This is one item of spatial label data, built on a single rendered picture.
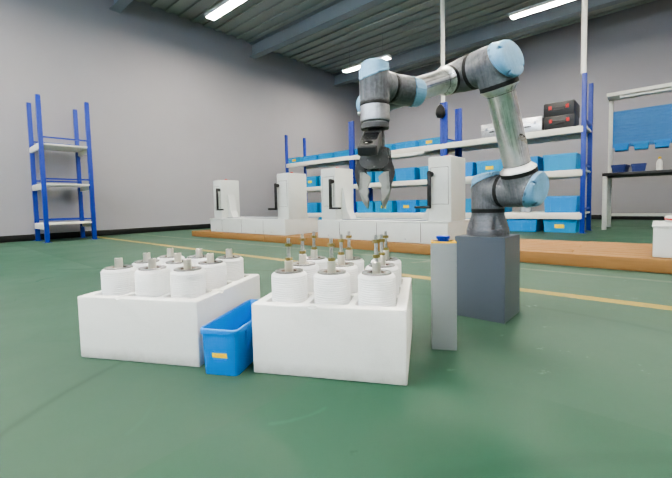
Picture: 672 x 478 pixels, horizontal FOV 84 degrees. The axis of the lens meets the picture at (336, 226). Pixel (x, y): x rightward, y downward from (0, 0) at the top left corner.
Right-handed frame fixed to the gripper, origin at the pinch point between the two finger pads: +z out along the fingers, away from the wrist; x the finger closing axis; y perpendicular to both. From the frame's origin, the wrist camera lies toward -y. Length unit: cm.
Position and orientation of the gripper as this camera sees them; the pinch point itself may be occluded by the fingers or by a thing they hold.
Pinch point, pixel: (374, 203)
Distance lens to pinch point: 93.8
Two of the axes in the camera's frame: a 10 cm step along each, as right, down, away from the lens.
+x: -9.7, 0.1, 2.5
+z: 0.2, 10.0, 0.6
